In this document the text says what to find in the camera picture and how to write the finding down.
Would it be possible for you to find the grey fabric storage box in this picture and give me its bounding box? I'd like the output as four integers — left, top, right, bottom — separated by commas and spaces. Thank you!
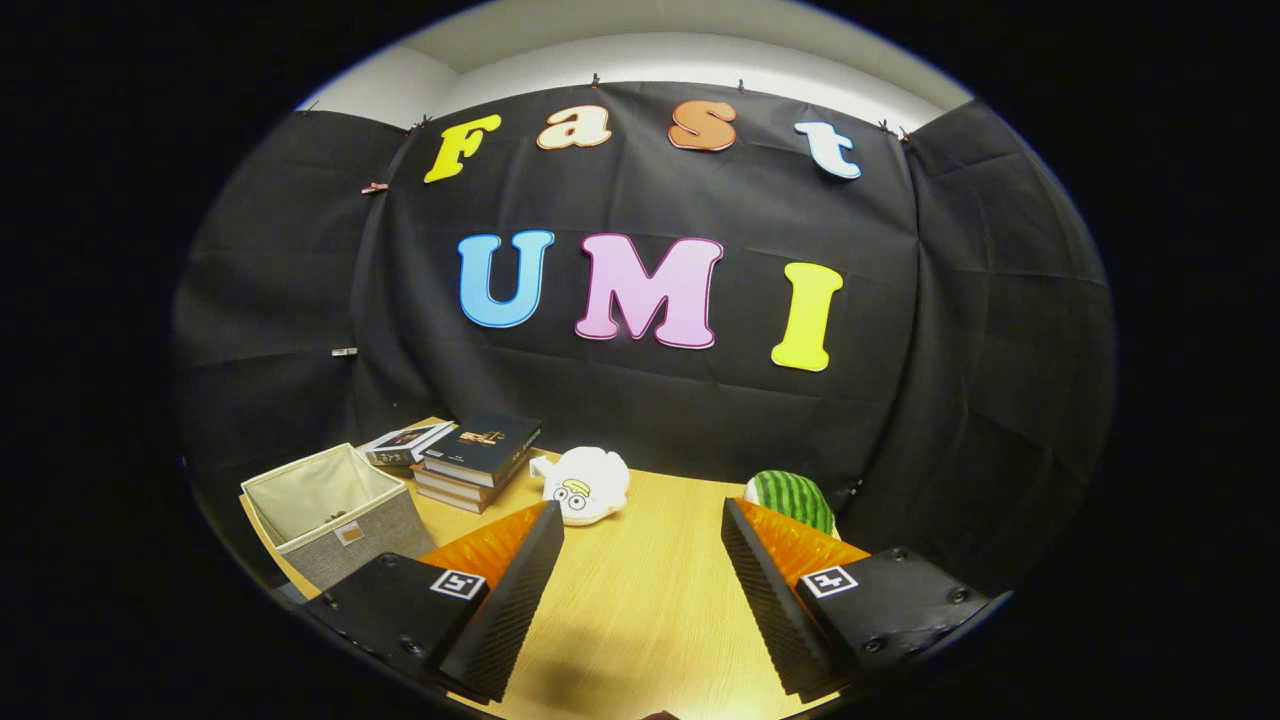
240, 443, 438, 591

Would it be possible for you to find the white cover book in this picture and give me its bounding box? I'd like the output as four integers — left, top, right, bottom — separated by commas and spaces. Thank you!
355, 420, 459, 469

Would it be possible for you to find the dark blue book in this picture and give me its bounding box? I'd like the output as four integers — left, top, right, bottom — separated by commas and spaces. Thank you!
420, 414, 544, 489

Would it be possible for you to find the black backdrop cloth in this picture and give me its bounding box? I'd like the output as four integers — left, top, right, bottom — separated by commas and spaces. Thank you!
170, 80, 1116, 601

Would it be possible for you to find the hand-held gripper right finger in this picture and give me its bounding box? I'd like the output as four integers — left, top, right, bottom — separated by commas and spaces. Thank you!
718, 498, 991, 701

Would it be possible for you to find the brown cover book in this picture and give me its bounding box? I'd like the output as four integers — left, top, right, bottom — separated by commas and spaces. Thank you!
412, 480, 501, 515
413, 462, 531, 501

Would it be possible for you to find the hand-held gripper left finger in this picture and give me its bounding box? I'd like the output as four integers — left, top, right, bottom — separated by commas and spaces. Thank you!
300, 500, 566, 706

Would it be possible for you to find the watermelon slice plush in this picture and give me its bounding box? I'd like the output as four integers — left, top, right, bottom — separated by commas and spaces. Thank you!
742, 470, 837, 536

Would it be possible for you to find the white plush toy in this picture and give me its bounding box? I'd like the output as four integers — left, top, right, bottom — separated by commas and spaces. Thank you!
528, 446, 632, 527

